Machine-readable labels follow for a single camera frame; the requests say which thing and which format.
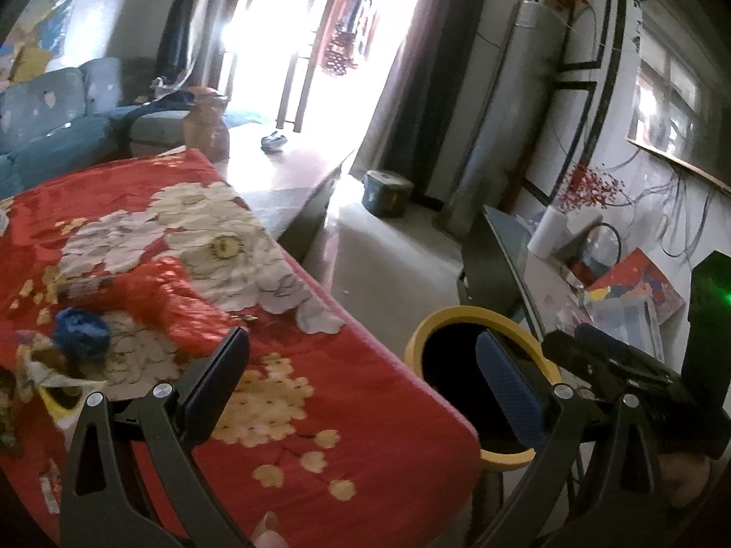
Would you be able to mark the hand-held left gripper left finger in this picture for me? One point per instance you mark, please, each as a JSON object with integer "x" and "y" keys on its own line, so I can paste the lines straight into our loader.
{"x": 214, "y": 388}

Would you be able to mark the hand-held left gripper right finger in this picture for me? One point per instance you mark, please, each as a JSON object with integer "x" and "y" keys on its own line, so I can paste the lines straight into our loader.
{"x": 508, "y": 394}

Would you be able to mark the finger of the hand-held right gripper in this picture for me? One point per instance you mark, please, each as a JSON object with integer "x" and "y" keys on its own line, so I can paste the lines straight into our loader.
{"x": 577, "y": 368}
{"x": 622, "y": 357}

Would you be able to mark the red plastic bag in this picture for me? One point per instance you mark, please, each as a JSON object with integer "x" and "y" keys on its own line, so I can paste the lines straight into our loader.
{"x": 165, "y": 302}

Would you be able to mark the yellow trash bin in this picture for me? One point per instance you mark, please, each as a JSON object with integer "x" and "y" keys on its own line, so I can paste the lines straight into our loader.
{"x": 422, "y": 331}

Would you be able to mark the blue plastic bag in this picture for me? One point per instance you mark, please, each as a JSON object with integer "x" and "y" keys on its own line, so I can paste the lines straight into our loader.
{"x": 83, "y": 334}

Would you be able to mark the person's right hand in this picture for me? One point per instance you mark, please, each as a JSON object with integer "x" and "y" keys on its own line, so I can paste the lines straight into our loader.
{"x": 682, "y": 476}

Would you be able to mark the person's left hand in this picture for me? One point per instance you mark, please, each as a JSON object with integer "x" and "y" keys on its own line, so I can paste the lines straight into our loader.
{"x": 267, "y": 534}

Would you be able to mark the red printed box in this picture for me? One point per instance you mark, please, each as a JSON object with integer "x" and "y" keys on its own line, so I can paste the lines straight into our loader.
{"x": 639, "y": 285}

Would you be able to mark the red floral blanket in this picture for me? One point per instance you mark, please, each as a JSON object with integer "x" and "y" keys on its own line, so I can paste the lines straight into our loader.
{"x": 342, "y": 411}

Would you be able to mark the glass top cabinet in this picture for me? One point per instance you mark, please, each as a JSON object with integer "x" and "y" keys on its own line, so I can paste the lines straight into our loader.
{"x": 502, "y": 251}

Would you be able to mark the white paper roll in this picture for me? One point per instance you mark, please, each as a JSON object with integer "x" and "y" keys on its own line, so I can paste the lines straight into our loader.
{"x": 545, "y": 231}

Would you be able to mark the red berry branches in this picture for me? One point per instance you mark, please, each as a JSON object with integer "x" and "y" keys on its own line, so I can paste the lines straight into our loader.
{"x": 591, "y": 185}

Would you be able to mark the small white red packet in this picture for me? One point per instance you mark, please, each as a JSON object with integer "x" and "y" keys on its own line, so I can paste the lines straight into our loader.
{"x": 52, "y": 488}

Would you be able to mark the dark green wrapper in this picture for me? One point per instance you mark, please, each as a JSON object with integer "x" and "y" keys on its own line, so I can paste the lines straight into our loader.
{"x": 7, "y": 411}

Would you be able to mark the glossy coffee table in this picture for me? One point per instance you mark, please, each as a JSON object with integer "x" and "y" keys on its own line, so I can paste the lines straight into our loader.
{"x": 285, "y": 177}

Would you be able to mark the green lidded pot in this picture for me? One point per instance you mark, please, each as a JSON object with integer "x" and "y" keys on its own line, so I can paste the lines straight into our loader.
{"x": 385, "y": 197}

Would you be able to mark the window with wooden sill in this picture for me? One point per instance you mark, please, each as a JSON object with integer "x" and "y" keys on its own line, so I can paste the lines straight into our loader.
{"x": 674, "y": 103}

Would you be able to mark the small blue white object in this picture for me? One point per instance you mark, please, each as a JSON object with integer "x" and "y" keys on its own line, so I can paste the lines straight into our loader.
{"x": 274, "y": 141}

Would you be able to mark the brown ceramic vase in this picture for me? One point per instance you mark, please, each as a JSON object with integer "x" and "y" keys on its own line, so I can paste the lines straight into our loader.
{"x": 204, "y": 125}

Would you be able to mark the grey standing air conditioner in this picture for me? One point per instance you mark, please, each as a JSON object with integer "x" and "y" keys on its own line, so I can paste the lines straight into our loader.
{"x": 502, "y": 114}

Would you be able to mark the grey ottoman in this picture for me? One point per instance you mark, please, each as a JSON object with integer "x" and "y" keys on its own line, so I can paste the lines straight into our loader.
{"x": 157, "y": 128}

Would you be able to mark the blue floral sofa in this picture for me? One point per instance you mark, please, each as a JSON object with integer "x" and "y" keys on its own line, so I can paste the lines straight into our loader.
{"x": 51, "y": 125}

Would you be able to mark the dark brown curtain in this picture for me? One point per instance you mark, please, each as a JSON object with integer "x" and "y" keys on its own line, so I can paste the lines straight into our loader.
{"x": 434, "y": 68}

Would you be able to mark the dark blue curtain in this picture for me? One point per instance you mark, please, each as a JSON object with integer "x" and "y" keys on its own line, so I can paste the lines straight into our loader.
{"x": 183, "y": 23}

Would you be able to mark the hanging red clothes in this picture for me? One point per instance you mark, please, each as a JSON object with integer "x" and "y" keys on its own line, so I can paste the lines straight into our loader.
{"x": 348, "y": 28}

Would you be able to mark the colourful wall map poster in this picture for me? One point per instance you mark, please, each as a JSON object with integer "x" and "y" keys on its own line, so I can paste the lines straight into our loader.
{"x": 40, "y": 40}

